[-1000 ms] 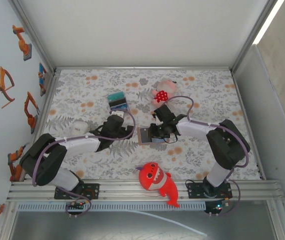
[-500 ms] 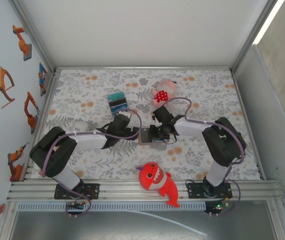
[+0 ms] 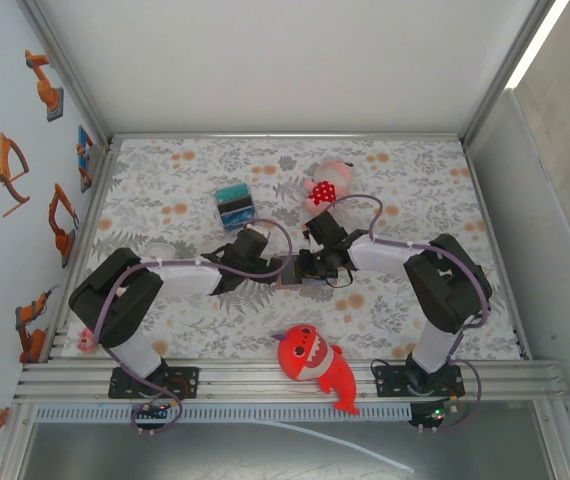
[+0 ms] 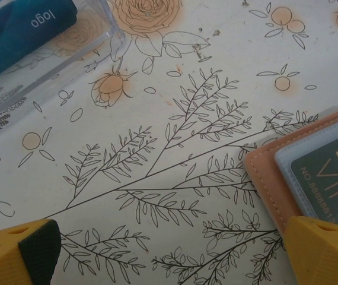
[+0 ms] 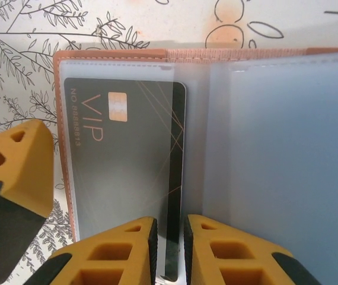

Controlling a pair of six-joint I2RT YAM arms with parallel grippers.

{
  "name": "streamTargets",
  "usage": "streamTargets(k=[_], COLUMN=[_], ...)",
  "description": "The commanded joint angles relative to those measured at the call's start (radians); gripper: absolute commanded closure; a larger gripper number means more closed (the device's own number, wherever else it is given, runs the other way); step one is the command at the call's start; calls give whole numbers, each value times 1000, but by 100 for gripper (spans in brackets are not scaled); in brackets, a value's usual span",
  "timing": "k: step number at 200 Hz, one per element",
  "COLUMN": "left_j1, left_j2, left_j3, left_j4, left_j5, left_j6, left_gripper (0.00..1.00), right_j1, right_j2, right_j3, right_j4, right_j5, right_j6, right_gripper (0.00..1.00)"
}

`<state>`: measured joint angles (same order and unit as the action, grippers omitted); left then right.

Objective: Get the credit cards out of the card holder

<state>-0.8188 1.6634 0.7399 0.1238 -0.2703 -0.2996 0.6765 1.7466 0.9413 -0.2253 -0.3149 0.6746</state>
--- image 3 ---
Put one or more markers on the small pink toy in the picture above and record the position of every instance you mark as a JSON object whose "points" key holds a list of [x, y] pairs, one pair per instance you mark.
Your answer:
{"points": [[86, 340]]}

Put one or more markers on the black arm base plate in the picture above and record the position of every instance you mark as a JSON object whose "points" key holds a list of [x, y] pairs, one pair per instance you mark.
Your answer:
{"points": [[390, 380], [185, 382]]}

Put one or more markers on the aluminium side rail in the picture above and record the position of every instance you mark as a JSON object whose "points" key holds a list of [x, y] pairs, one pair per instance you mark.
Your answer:
{"points": [[487, 225]]}

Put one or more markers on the dark grey credit card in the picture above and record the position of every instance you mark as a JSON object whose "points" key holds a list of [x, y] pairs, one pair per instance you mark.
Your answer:
{"points": [[289, 270]]}

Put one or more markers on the red shark plush toy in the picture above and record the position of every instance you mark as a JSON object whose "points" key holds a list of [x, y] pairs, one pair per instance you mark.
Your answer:
{"points": [[310, 355]]}

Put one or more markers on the teal credit card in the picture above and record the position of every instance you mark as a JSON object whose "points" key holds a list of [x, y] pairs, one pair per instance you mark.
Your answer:
{"points": [[231, 193]]}

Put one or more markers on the floral tablecloth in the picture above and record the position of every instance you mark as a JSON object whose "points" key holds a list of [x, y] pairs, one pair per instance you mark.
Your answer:
{"points": [[265, 310]]}

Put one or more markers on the bright light strip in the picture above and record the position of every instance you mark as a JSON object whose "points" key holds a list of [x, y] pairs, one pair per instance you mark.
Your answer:
{"points": [[534, 50]]}

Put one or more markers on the black credit card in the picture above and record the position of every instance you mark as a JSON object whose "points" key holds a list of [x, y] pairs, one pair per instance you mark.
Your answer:
{"points": [[235, 205]]}

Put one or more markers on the aluminium corner post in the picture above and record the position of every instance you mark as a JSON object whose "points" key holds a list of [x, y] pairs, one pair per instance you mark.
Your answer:
{"points": [[67, 75], [502, 75]]}

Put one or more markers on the aluminium front rail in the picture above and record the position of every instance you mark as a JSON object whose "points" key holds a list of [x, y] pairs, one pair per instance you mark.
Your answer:
{"points": [[245, 380]]}

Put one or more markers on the small circuit board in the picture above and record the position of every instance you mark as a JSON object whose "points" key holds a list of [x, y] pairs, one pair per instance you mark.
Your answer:
{"points": [[432, 415], [152, 412]]}

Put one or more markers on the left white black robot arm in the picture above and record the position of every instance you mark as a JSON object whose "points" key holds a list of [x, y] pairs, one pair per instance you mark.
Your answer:
{"points": [[185, 277]]}

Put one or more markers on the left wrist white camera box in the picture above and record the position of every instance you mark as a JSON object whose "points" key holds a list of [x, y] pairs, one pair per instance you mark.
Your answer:
{"points": [[256, 231]]}

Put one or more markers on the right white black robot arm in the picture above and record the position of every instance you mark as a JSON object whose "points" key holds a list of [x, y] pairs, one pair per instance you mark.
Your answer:
{"points": [[380, 252]]}

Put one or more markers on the pink doll polka-dot dress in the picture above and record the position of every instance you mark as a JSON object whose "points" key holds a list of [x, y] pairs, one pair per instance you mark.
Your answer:
{"points": [[325, 192]]}

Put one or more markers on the teal striped box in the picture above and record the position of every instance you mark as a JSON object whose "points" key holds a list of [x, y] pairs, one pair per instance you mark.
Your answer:
{"points": [[225, 229]]}

